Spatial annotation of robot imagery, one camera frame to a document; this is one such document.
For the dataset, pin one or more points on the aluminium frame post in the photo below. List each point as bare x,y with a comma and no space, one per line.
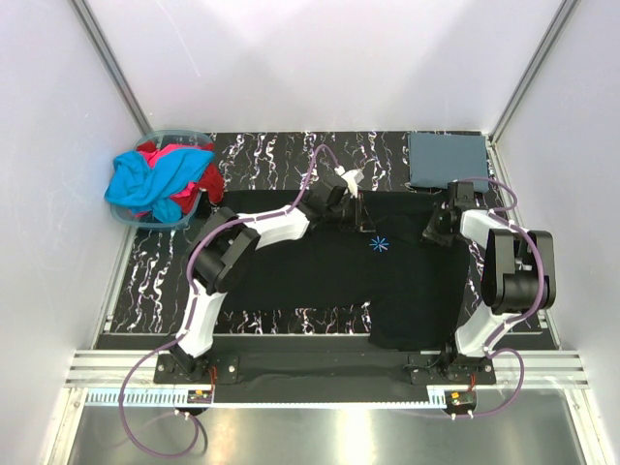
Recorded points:
546,44
99,41

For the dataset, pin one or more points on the aluminium front rail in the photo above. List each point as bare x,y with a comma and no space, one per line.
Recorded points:
101,368

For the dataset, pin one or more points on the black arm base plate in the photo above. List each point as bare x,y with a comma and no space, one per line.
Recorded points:
341,365

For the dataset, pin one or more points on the folded grey-blue t shirt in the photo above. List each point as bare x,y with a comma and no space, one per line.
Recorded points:
435,160

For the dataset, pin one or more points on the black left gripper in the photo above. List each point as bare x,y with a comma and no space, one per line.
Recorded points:
360,222

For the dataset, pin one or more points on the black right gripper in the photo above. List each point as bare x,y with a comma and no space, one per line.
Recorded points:
429,232

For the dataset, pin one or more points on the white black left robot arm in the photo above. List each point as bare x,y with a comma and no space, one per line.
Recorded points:
221,255

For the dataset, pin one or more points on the red t shirt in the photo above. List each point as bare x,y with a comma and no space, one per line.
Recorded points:
211,182

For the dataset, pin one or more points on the bright blue t shirt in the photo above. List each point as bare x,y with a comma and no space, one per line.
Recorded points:
144,188

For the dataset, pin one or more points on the aluminium frame post right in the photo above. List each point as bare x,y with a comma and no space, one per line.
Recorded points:
546,44

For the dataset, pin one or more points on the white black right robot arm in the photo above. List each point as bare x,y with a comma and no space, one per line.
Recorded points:
518,278

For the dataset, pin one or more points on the white slotted cable duct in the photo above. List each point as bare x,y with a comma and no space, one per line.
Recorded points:
227,397

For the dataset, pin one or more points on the aluminium frame post left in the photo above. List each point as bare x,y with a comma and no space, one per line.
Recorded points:
99,41

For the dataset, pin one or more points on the teal plastic laundry basket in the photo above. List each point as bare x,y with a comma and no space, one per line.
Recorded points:
147,221

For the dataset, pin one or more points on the pink t shirt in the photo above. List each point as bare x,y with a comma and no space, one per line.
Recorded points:
185,166

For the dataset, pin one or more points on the black t shirt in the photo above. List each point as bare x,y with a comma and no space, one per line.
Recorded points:
404,292

